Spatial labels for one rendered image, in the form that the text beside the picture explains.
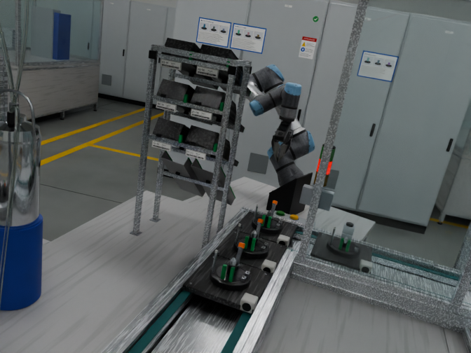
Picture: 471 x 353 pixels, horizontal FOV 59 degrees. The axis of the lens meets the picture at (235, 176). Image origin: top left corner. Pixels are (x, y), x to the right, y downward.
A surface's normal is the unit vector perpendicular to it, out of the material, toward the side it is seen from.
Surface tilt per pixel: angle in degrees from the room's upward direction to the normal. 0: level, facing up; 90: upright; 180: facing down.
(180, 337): 0
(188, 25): 90
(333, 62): 90
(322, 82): 90
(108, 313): 0
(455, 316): 90
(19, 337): 0
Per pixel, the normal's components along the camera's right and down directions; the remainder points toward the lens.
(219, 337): 0.16, -0.94
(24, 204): 0.70, 0.33
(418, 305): -0.33, 0.25
